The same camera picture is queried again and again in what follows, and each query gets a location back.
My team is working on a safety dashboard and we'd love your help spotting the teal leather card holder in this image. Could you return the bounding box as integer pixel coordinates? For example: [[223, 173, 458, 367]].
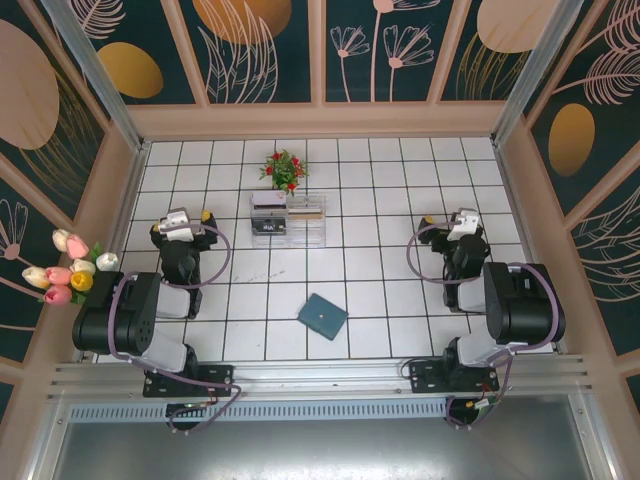
[[298, 293, 349, 344]]

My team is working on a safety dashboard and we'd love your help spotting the white floral print card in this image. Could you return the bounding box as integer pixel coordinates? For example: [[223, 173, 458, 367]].
[[252, 192, 288, 210]]

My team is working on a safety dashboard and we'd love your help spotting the black card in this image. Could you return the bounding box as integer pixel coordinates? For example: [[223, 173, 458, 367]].
[[251, 218, 288, 236]]

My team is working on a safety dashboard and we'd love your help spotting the red flower plant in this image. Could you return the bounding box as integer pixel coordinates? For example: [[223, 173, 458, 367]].
[[258, 148, 310, 197]]

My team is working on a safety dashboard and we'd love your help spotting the tulip bouquet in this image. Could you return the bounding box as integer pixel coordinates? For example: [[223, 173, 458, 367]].
[[22, 228, 120, 306]]

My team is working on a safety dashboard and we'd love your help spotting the clear acrylic organizer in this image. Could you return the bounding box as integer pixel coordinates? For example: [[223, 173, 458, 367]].
[[249, 192, 327, 250]]

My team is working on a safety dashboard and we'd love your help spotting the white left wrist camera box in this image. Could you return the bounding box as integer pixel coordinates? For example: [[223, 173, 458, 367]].
[[159, 209, 202, 242]]

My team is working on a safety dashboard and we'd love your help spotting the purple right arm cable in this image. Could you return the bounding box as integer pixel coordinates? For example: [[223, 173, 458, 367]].
[[406, 222, 567, 430]]

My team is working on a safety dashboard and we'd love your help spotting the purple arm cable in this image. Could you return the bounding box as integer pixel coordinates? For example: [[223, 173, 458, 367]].
[[406, 222, 567, 430], [108, 223, 242, 435]]

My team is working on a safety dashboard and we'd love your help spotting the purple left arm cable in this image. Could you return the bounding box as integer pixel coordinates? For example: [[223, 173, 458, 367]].
[[108, 223, 242, 435]]

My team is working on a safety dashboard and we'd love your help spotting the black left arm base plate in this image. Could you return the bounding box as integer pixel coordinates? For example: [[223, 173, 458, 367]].
[[143, 364, 236, 399]]

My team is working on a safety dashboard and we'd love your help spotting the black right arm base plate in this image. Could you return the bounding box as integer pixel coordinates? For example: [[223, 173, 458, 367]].
[[408, 360, 500, 396]]

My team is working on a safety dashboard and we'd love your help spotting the aluminium frame post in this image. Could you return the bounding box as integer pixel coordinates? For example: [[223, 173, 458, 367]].
[[491, 0, 585, 147], [39, 0, 151, 154]]

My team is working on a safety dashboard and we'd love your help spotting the aluminium mounting rail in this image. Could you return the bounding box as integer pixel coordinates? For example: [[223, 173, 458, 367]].
[[47, 353, 596, 404]]

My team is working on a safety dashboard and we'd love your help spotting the grey slotted cable duct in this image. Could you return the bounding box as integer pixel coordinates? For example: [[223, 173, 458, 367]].
[[67, 402, 451, 422]]

